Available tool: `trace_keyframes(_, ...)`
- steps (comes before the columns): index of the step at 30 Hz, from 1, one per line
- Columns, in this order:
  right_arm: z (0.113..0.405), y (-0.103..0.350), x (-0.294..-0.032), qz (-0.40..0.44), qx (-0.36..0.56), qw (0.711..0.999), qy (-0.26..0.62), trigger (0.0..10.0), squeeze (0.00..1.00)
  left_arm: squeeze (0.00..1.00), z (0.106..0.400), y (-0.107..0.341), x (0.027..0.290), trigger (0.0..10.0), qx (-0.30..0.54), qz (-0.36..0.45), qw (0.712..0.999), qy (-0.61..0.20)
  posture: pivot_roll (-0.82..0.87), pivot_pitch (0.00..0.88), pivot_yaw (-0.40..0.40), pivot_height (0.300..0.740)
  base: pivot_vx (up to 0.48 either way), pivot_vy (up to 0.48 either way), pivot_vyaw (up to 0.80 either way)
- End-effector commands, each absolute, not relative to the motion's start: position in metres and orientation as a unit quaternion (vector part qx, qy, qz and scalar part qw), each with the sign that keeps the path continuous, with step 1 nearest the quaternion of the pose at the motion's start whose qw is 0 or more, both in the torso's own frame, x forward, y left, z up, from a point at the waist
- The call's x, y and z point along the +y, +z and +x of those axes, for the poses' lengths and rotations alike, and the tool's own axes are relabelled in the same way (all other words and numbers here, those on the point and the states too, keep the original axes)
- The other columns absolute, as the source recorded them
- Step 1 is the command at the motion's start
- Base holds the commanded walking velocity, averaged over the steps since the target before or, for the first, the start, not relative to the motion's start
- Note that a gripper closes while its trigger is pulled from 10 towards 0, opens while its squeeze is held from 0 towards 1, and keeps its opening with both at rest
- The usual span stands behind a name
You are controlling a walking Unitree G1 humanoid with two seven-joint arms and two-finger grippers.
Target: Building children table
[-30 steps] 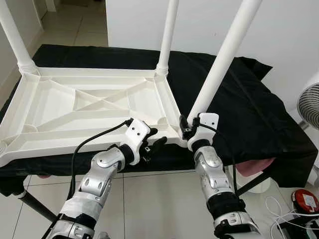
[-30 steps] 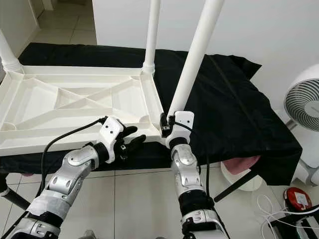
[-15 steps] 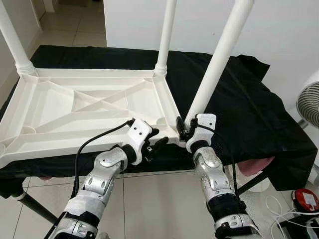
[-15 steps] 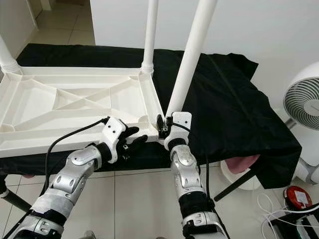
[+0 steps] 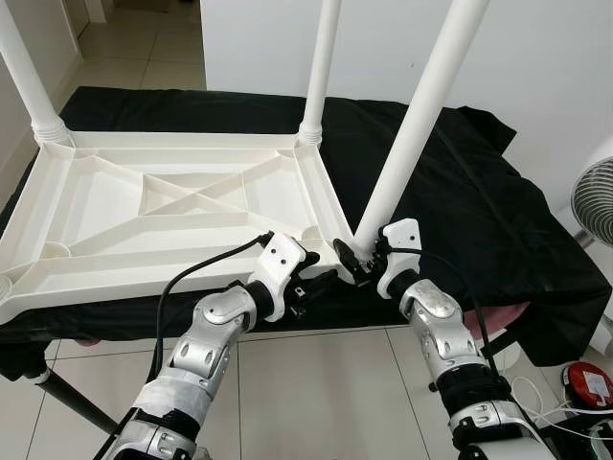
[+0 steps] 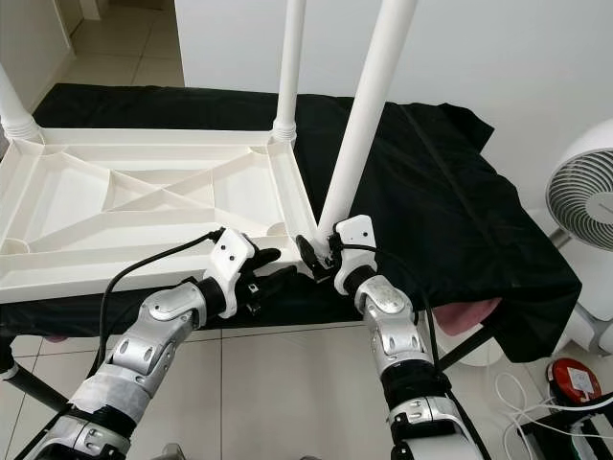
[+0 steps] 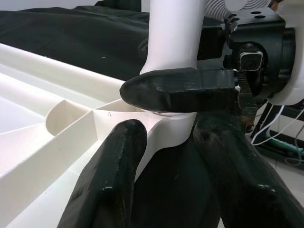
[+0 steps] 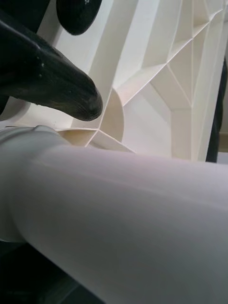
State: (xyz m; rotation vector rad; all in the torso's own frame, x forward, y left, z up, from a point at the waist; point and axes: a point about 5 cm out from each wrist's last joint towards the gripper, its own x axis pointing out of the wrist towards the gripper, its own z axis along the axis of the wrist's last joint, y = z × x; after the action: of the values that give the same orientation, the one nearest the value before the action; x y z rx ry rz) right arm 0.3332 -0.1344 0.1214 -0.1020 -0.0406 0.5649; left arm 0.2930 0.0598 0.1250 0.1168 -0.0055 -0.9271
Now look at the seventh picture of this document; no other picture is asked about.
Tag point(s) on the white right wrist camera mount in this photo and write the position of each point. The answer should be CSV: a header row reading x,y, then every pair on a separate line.
x,y
297,59

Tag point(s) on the white plastic children table top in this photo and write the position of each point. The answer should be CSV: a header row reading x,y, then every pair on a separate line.
x,y
47,147

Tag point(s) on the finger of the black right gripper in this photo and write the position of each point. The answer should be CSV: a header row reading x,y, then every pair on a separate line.
x,y
180,90
143,51

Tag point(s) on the black table cloth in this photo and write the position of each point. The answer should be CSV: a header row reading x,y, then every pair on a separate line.
x,y
71,31

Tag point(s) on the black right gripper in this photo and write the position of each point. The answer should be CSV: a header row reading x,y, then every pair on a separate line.
x,y
268,47

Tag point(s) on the white standing fan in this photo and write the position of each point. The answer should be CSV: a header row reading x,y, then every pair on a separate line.
x,y
218,7

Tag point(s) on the white plastic table leg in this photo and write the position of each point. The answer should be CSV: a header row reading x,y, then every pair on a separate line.
x,y
173,35

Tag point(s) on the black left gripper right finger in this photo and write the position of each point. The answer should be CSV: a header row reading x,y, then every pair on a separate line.
x,y
244,180

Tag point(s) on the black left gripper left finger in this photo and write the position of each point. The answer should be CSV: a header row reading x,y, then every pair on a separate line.
x,y
107,180

